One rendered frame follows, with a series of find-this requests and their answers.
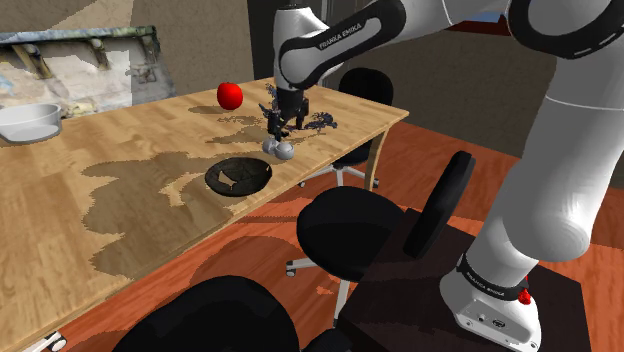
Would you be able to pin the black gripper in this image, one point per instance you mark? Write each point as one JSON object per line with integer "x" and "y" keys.
{"x": 291, "y": 101}

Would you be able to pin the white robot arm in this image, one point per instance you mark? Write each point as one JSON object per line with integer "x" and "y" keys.
{"x": 546, "y": 185}

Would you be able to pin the grey rounded figure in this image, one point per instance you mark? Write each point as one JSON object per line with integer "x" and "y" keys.
{"x": 282, "y": 150}

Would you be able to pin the dark blue tangled figure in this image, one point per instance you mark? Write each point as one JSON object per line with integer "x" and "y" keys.
{"x": 320, "y": 121}

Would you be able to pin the red apple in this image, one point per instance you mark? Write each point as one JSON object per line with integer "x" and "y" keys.
{"x": 229, "y": 96}

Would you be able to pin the black office chair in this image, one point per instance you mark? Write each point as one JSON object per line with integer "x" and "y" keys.
{"x": 214, "y": 317}
{"x": 366, "y": 85}
{"x": 346, "y": 229}

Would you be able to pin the wooden table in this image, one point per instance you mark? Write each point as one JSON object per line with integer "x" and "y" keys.
{"x": 97, "y": 161}

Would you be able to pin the dark robot stand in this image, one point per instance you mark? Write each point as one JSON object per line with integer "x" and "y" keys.
{"x": 404, "y": 312}

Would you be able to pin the white bowl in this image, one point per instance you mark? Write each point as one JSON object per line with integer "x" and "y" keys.
{"x": 29, "y": 122}

